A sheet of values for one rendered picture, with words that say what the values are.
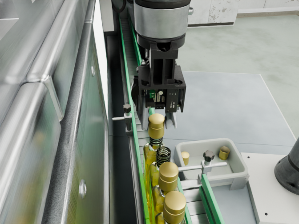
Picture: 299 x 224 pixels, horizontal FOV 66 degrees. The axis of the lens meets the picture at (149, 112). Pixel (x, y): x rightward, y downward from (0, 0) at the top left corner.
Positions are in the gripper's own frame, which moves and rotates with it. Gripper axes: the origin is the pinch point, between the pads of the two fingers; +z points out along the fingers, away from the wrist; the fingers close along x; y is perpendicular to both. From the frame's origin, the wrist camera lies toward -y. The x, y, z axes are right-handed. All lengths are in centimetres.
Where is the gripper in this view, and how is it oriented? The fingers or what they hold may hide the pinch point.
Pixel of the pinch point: (156, 121)
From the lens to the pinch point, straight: 48.6
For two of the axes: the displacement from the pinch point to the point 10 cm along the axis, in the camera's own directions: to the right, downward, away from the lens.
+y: 0.6, 6.6, -7.5
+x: 10.0, -0.3, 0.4
